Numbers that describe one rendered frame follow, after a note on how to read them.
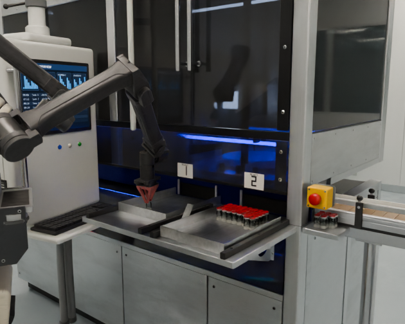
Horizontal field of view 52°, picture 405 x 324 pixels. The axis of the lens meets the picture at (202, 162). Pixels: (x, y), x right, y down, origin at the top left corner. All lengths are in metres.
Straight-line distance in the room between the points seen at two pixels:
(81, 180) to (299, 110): 1.09
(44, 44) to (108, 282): 1.24
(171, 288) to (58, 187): 0.69
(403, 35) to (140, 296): 4.91
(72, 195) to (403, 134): 4.83
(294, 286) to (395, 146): 4.66
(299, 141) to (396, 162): 4.72
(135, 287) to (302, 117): 1.22
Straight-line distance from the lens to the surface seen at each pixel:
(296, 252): 1.55
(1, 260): 1.27
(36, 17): 1.96
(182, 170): 1.76
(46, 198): 1.90
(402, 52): 6.09
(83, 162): 2.03
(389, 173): 6.17
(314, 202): 1.43
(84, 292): 2.56
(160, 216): 1.53
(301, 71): 1.45
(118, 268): 2.24
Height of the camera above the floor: 1.35
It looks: 10 degrees down
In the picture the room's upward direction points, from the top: straight up
